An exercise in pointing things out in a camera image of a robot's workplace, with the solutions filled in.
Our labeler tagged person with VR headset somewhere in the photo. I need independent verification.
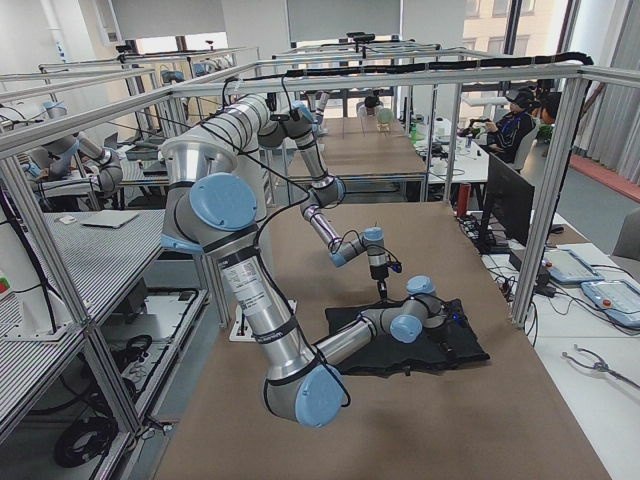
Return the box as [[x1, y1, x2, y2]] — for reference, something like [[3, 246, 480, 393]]
[[480, 88, 537, 164]]

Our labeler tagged teach pendant blue grey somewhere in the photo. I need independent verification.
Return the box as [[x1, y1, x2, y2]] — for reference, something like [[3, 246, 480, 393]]
[[542, 249, 604, 285]]

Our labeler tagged black Huawei monitor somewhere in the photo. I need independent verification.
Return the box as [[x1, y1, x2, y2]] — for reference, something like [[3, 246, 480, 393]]
[[476, 154, 535, 254]]

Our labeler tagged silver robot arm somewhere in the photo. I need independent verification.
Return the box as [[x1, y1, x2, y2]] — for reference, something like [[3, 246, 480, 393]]
[[161, 94, 452, 427], [258, 101, 402, 302]]

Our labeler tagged black t-shirt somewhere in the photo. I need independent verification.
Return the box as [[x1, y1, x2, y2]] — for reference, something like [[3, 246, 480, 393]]
[[324, 298, 491, 376]]

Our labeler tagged aluminium frame post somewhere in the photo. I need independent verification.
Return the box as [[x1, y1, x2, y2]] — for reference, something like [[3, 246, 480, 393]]
[[512, 77, 590, 329]]

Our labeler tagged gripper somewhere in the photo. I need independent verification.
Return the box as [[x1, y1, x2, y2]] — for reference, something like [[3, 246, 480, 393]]
[[432, 320, 468, 368], [370, 264, 389, 300]]

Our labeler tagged silver reacher grabber tool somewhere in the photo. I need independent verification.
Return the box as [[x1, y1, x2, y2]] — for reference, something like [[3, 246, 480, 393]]
[[561, 344, 639, 389]]

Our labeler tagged closed silver laptop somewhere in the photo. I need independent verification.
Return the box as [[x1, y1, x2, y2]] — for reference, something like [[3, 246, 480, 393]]
[[80, 210, 139, 229]]

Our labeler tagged red bottle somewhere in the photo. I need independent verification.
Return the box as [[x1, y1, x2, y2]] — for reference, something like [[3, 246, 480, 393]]
[[456, 183, 472, 218]]

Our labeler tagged overhead black cable conduit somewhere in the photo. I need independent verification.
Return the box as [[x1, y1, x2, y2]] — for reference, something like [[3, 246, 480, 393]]
[[279, 49, 596, 81]]

